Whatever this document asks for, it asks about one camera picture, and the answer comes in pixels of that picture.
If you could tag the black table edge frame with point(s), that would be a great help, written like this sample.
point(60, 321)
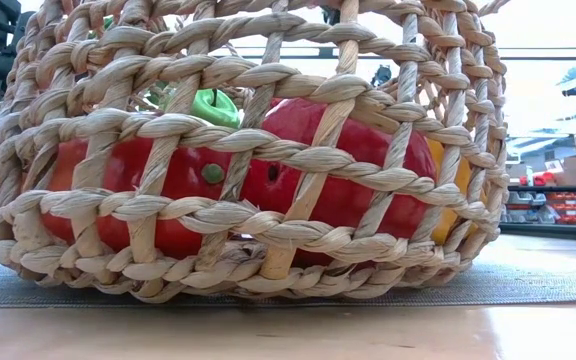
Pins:
point(553, 232)

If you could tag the green leafy stalk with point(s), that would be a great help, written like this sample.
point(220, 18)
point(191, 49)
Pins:
point(155, 97)

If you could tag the woven straw basket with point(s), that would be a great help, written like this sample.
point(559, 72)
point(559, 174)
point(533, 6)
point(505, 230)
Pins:
point(268, 280)

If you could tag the yellow fruit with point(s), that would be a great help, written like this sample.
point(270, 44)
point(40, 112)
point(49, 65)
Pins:
point(463, 175)

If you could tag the red apple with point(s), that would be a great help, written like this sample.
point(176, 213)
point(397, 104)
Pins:
point(353, 207)

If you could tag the black overhead beam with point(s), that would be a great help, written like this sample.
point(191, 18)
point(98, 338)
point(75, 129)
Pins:
point(543, 52)

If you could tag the grey bin storage rack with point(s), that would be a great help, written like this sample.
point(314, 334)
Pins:
point(525, 207)

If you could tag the red yellow peach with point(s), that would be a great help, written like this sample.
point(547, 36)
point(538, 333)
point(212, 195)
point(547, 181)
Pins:
point(193, 175)

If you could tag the grey woven table mat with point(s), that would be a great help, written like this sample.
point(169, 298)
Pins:
point(518, 287)

